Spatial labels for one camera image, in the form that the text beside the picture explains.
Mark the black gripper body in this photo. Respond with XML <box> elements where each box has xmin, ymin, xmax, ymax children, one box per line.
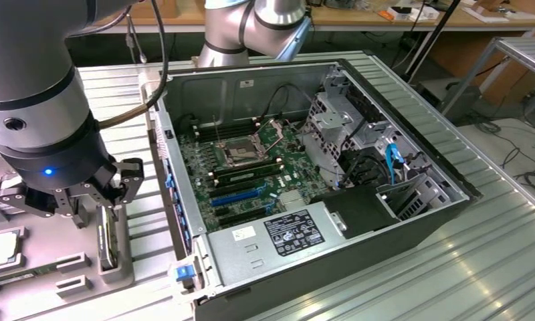
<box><xmin>0</xmin><ymin>133</ymin><xmax>117</xmax><ymax>192</ymax></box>

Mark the Nvidia graphics card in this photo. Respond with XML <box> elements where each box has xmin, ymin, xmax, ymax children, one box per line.
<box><xmin>95</xmin><ymin>203</ymin><xmax>121</xmax><ymax>270</ymax></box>

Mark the grey parts rack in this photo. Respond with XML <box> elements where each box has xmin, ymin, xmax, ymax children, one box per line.
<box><xmin>0</xmin><ymin>180</ymin><xmax>138</xmax><ymax>321</ymax></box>

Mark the blue card retainer strip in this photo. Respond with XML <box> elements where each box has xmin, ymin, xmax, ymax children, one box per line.
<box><xmin>162</xmin><ymin>163</ymin><xmax>191</xmax><ymax>248</ymax></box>

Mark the green RAM stick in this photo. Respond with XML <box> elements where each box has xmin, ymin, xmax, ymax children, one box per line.
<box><xmin>0</xmin><ymin>263</ymin><xmax>62</xmax><ymax>288</ymax></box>

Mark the thin locking lever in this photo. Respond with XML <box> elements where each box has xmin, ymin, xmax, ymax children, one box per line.
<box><xmin>211</xmin><ymin>114</ymin><xmax>223</xmax><ymax>150</ymax></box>

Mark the long black expansion slot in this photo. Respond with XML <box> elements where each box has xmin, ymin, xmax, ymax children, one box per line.
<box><xmin>215</xmin><ymin>206</ymin><xmax>269</xmax><ymax>225</ymax></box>
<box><xmin>206</xmin><ymin>182</ymin><xmax>268</xmax><ymax>201</ymax></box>

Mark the blue expansion slot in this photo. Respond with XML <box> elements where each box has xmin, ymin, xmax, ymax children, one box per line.
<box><xmin>210</xmin><ymin>191</ymin><xmax>269</xmax><ymax>207</ymax></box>

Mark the black RAM slot row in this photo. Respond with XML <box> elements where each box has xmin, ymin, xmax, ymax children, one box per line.
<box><xmin>210</xmin><ymin>157</ymin><xmax>286</xmax><ymax>189</ymax></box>
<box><xmin>191</xmin><ymin>116</ymin><xmax>262</xmax><ymax>140</ymax></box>

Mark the CPU socket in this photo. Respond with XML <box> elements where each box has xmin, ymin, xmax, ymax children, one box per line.
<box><xmin>218</xmin><ymin>135</ymin><xmax>269</xmax><ymax>168</ymax></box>

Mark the black RAM stick with label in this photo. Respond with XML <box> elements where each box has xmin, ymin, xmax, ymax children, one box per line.
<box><xmin>214</xmin><ymin>166</ymin><xmax>284</xmax><ymax>185</ymax></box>

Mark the blue case latch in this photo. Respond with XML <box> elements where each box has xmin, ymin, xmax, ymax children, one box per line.
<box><xmin>171</xmin><ymin>265</ymin><xmax>194</xmax><ymax>281</ymax></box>

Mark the grey power supply unit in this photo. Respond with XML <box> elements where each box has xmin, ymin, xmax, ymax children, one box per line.
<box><xmin>205</xmin><ymin>200</ymin><xmax>349</xmax><ymax>289</ymax></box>

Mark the metal socket cover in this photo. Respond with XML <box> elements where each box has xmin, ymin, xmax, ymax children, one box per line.
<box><xmin>250</xmin><ymin>117</ymin><xmax>286</xmax><ymax>155</ymax></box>

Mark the silver chipset heatsink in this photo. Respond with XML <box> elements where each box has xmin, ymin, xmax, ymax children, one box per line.
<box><xmin>277</xmin><ymin>191</ymin><xmax>309</xmax><ymax>207</ymax></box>

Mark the green motherboard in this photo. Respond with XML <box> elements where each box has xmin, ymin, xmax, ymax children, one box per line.
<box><xmin>175</xmin><ymin>115</ymin><xmax>337</xmax><ymax>232</ymax></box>

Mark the silver perforated drive cage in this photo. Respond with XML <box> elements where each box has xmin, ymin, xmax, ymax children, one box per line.
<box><xmin>301</xmin><ymin>90</ymin><xmax>386</xmax><ymax>190</ymax></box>

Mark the open black PC case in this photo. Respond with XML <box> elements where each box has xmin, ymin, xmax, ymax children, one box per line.
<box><xmin>138</xmin><ymin>49</ymin><xmax>482</xmax><ymax>321</ymax></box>

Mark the silver disk bay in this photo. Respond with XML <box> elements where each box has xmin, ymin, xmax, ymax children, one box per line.
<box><xmin>376</xmin><ymin>173</ymin><xmax>469</xmax><ymax>223</ymax></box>

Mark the black box on floor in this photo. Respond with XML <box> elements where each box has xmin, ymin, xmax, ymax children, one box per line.
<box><xmin>416</xmin><ymin>79</ymin><xmax>482</xmax><ymax>125</ymax></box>

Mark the black slanted pole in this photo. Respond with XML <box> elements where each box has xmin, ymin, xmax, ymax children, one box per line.
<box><xmin>401</xmin><ymin>0</ymin><xmax>464</xmax><ymax>80</ymax></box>

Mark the small white box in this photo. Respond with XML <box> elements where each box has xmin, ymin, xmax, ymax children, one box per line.
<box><xmin>404</xmin><ymin>8</ymin><xmax>441</xmax><ymax>21</ymax></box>

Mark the white flat package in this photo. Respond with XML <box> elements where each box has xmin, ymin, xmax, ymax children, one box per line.
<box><xmin>461</xmin><ymin>5</ymin><xmax>512</xmax><ymax>23</ymax></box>

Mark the thick braided robot cable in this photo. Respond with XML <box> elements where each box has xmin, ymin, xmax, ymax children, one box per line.
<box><xmin>98</xmin><ymin>0</ymin><xmax>170</xmax><ymax>130</ymax></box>

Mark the black looped wire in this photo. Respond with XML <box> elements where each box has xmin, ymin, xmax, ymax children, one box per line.
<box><xmin>264</xmin><ymin>83</ymin><xmax>316</xmax><ymax>120</ymax></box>

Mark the thin grey robot cable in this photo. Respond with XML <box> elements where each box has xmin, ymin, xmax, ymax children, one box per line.
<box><xmin>122</xmin><ymin>0</ymin><xmax>149</xmax><ymax>64</ymax></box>

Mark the black wire bundle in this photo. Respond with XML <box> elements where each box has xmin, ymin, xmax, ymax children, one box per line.
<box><xmin>337</xmin><ymin>146</ymin><xmax>422</xmax><ymax>192</ymax></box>

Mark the blue disk wire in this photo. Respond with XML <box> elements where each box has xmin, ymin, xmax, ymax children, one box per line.
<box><xmin>384</xmin><ymin>142</ymin><xmax>405</xmax><ymax>185</ymax></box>

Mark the metal frame slat table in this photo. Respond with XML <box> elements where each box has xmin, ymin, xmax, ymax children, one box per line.
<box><xmin>438</xmin><ymin>35</ymin><xmax>535</xmax><ymax>118</ymax></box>

